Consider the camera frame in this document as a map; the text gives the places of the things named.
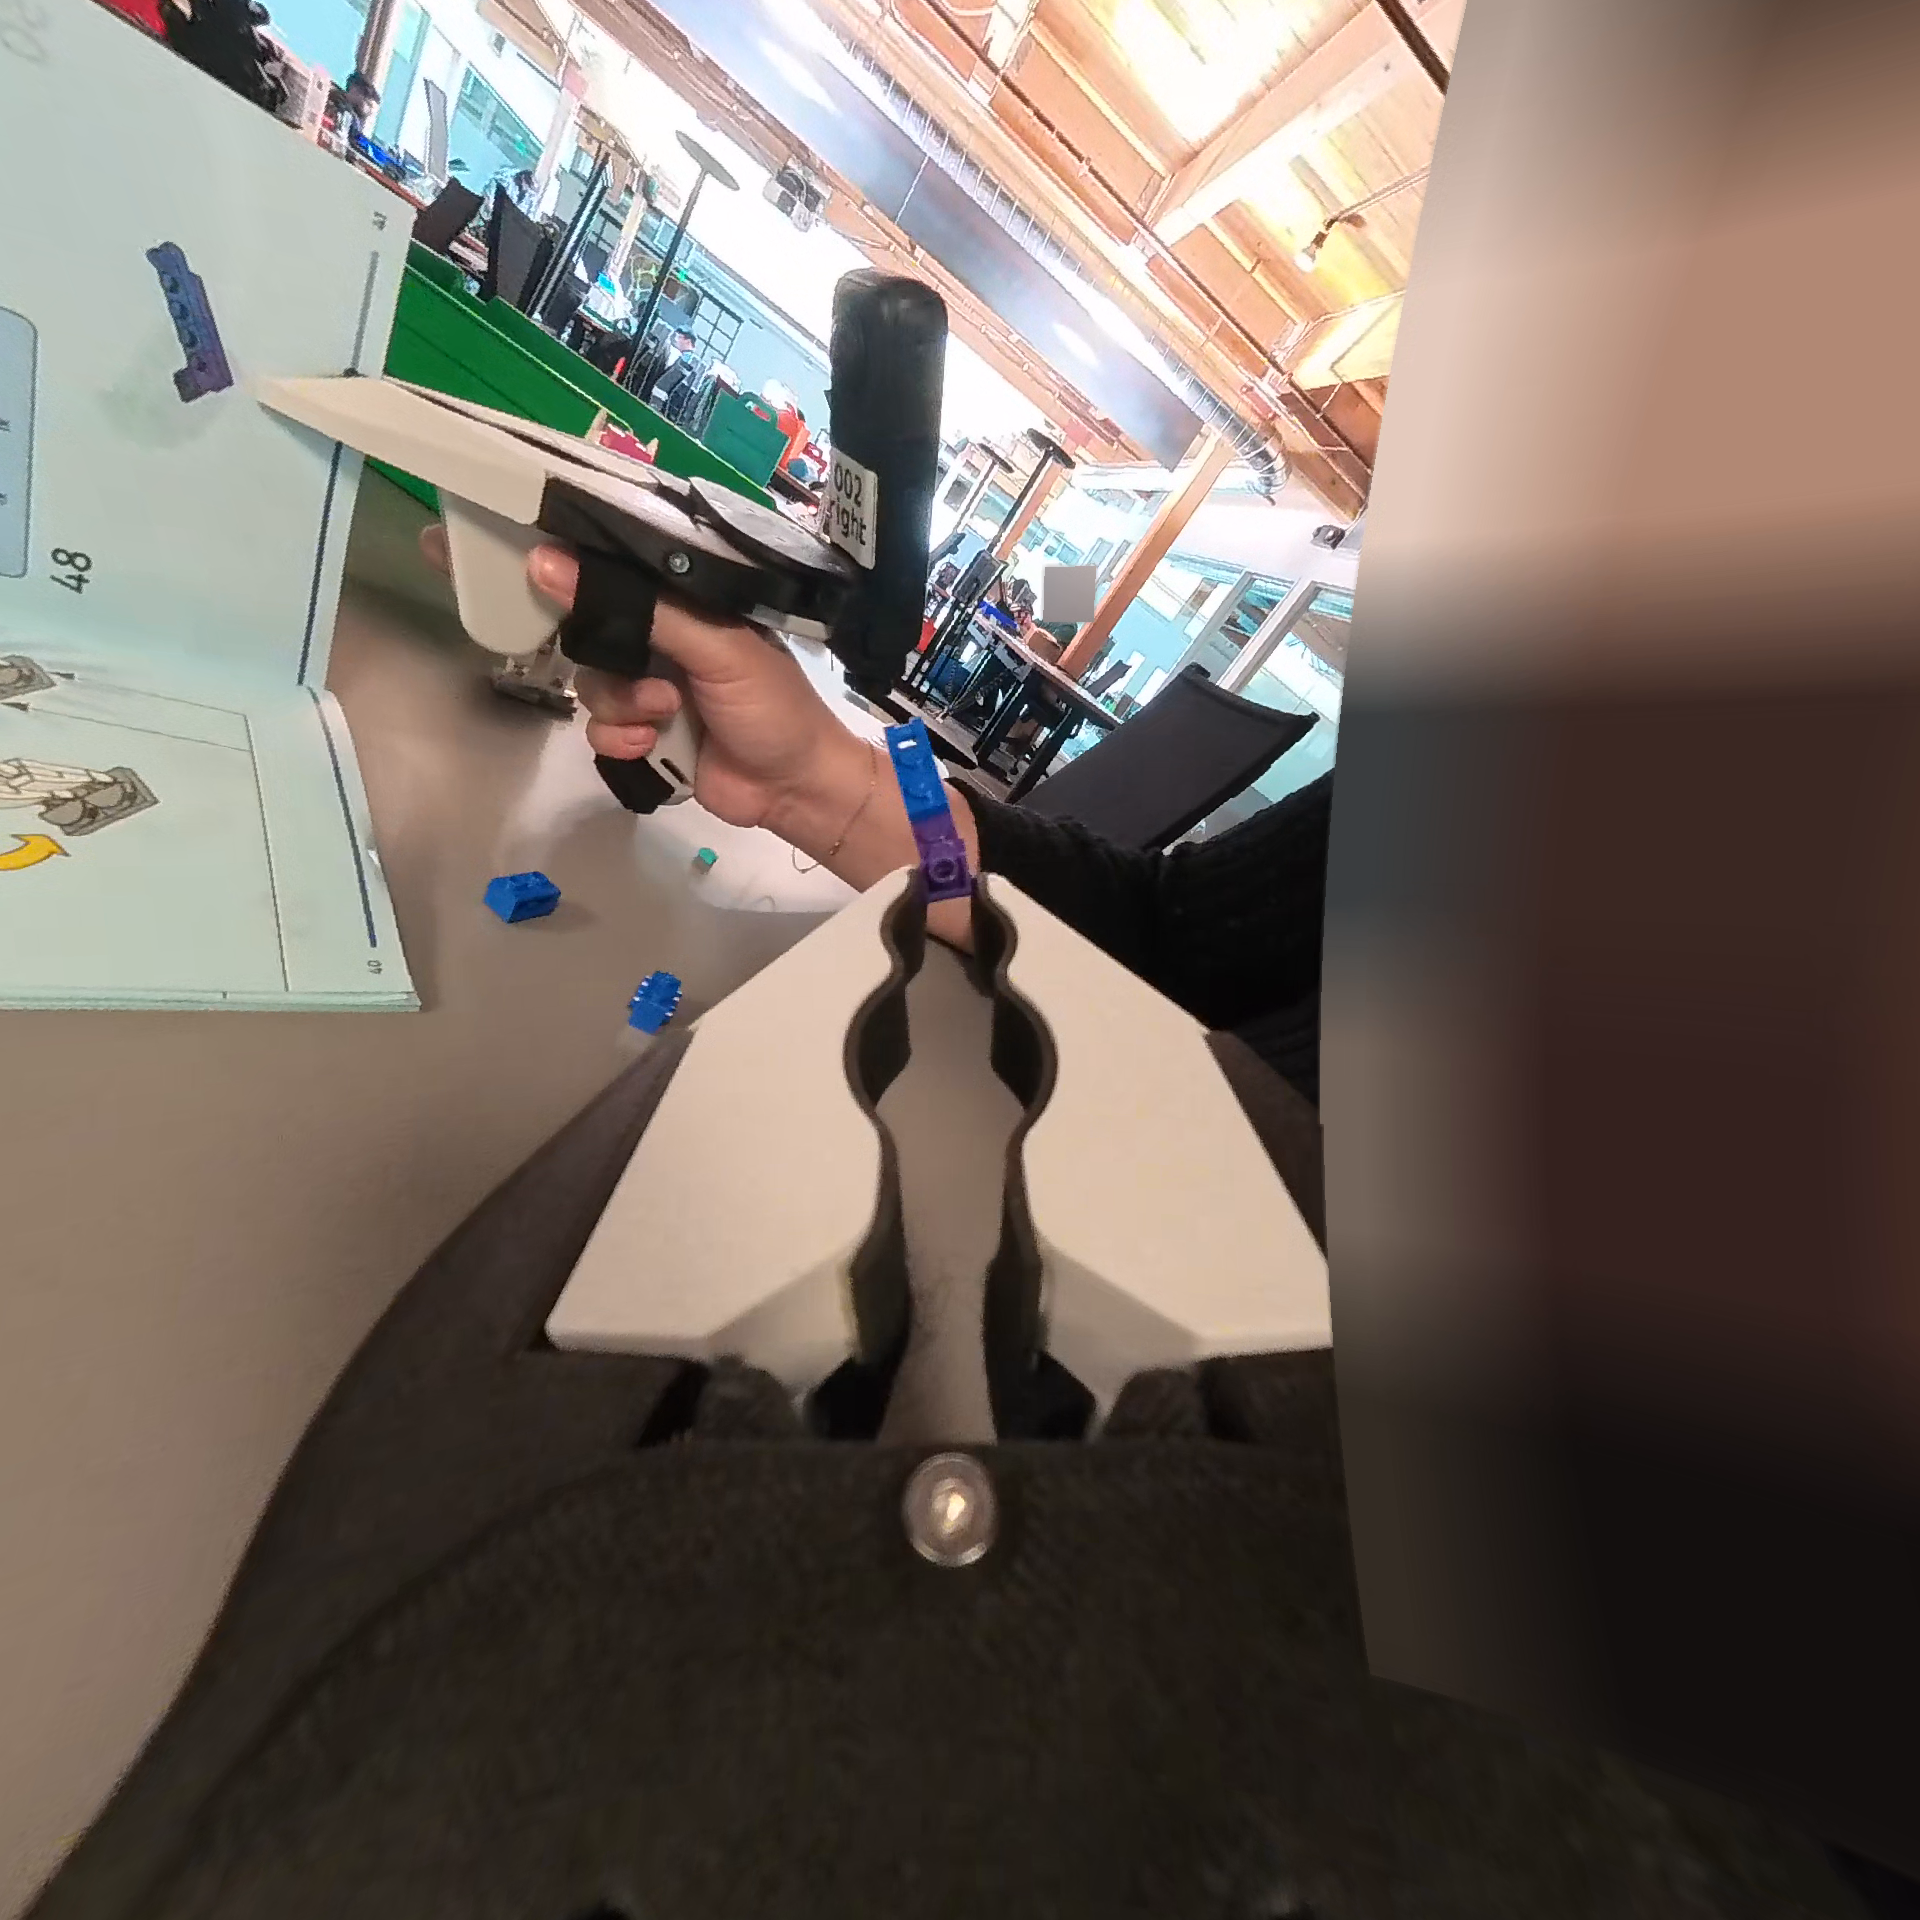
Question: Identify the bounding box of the person's right forearm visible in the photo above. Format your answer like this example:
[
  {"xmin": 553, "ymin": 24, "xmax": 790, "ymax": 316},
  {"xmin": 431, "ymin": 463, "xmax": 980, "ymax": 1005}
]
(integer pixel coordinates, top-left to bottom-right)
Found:
[{"xmin": 792, "ymin": 730, "xmax": 1335, "ymax": 1106}]

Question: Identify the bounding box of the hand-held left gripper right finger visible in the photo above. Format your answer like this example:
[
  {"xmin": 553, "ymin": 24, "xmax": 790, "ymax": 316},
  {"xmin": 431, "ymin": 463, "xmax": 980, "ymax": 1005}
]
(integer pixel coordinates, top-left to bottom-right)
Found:
[{"xmin": 975, "ymin": 879, "xmax": 1335, "ymax": 1429}]

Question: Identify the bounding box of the thin chain bracelet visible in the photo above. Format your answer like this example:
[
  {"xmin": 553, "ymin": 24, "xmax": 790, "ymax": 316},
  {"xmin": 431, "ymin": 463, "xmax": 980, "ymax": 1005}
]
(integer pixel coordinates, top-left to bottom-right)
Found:
[{"xmin": 795, "ymin": 744, "xmax": 890, "ymax": 869}]

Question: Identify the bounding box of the black chair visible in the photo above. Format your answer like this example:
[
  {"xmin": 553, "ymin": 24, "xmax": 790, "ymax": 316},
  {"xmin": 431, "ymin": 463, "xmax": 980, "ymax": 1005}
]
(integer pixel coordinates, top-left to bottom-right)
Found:
[{"xmin": 1031, "ymin": 664, "xmax": 1323, "ymax": 857}]

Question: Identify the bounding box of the person's right hand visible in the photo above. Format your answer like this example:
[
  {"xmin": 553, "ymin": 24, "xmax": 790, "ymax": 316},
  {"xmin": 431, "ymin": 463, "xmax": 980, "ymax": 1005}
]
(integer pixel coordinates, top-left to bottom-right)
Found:
[{"xmin": 527, "ymin": 540, "xmax": 905, "ymax": 876}]

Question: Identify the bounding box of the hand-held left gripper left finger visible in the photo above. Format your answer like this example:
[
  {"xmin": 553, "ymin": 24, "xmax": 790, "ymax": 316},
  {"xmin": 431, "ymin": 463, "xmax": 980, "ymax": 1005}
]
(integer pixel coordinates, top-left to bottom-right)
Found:
[{"xmin": 546, "ymin": 870, "xmax": 922, "ymax": 1400}]

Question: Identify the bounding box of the purple and blue lego assembly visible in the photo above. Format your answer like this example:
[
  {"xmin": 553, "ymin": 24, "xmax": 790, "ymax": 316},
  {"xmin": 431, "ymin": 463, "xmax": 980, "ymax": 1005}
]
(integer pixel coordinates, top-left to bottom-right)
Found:
[{"xmin": 883, "ymin": 718, "xmax": 979, "ymax": 905}]

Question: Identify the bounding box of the lego instruction booklet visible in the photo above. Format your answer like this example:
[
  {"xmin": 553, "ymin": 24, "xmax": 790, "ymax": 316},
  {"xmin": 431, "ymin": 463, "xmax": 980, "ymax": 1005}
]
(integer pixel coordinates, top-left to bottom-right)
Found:
[{"xmin": 0, "ymin": 0, "xmax": 424, "ymax": 1014}]

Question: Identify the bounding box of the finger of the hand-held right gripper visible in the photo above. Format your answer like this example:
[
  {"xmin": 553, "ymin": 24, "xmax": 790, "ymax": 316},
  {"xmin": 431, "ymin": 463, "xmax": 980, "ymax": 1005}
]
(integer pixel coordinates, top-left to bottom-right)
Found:
[
  {"xmin": 439, "ymin": 513, "xmax": 583, "ymax": 657},
  {"xmin": 256, "ymin": 375, "xmax": 665, "ymax": 521}
]

